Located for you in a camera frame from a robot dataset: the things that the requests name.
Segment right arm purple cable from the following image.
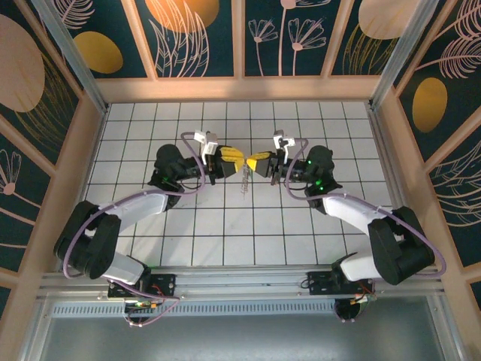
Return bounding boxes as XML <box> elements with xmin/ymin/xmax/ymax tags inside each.
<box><xmin>283</xmin><ymin>137</ymin><xmax>449</xmax><ymax>294</ymax></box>

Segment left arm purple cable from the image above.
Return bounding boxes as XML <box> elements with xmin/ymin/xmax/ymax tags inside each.
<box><xmin>62</xmin><ymin>131</ymin><xmax>207</xmax><ymax>328</ymax></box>

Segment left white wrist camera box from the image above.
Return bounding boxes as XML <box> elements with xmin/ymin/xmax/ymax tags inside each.
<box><xmin>193</xmin><ymin>129</ymin><xmax>219</xmax><ymax>166</ymax></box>

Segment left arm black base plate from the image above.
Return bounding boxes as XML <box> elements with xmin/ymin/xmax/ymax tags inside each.
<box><xmin>107</xmin><ymin>273</ymin><xmax>177</xmax><ymax>300</ymax></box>

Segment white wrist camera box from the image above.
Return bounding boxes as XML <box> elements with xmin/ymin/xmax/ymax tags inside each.
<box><xmin>193</xmin><ymin>129</ymin><xmax>219</xmax><ymax>166</ymax></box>
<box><xmin>272</xmin><ymin>129</ymin><xmax>296</xmax><ymax>152</ymax></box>

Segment aluminium mounting rail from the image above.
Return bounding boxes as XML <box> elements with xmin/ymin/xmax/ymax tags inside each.
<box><xmin>35</xmin><ymin>265</ymin><xmax>446</xmax><ymax>302</ymax></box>

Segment aluminium side rail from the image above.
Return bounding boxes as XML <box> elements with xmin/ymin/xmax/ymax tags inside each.
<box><xmin>366</xmin><ymin>103</ymin><xmax>425</xmax><ymax>266</ymax></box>

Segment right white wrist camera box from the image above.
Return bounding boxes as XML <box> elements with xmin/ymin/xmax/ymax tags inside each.
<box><xmin>272</xmin><ymin>129</ymin><xmax>296</xmax><ymax>152</ymax></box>

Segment slotted grey cable duct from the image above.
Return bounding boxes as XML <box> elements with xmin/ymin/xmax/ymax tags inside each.
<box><xmin>50</xmin><ymin>300</ymin><xmax>339</xmax><ymax>319</ymax></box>

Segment aluminium frame post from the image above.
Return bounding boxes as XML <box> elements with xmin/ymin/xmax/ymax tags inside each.
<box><xmin>32</xmin><ymin>0</ymin><xmax>110</xmax><ymax>114</ymax></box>
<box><xmin>370</xmin><ymin>0</ymin><xmax>440</xmax><ymax>110</ymax></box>

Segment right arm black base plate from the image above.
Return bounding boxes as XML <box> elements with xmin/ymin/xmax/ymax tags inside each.
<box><xmin>306</xmin><ymin>269</ymin><xmax>377</xmax><ymax>296</ymax></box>

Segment left base electronics board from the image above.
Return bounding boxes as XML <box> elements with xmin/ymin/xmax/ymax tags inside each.
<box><xmin>123</xmin><ymin>299</ymin><xmax>166</xmax><ymax>315</ymax></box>

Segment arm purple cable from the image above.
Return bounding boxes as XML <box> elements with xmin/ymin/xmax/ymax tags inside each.
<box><xmin>62</xmin><ymin>131</ymin><xmax>207</xmax><ymax>328</ymax></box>
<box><xmin>283</xmin><ymin>137</ymin><xmax>449</xmax><ymax>294</ymax></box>

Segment white grid mat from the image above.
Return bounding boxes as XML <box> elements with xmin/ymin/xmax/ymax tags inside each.
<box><xmin>62</xmin><ymin>101</ymin><xmax>410</xmax><ymax>268</ymax></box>

